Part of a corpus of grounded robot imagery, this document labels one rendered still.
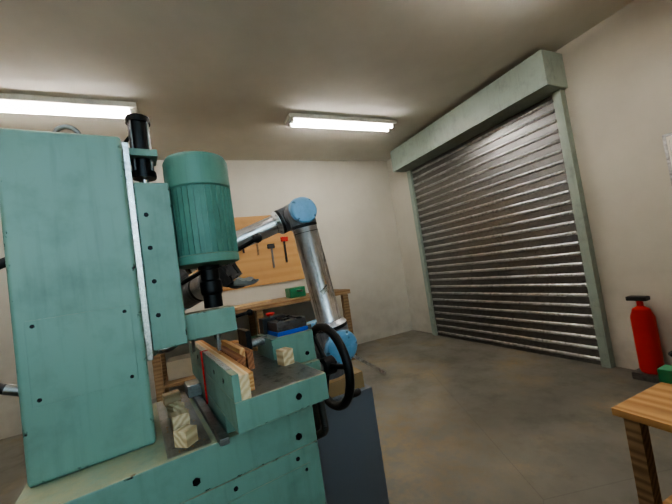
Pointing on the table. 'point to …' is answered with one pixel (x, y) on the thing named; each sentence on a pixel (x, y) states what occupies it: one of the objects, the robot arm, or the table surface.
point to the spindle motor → (201, 209)
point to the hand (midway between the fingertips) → (246, 262)
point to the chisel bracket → (210, 322)
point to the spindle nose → (211, 286)
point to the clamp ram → (249, 339)
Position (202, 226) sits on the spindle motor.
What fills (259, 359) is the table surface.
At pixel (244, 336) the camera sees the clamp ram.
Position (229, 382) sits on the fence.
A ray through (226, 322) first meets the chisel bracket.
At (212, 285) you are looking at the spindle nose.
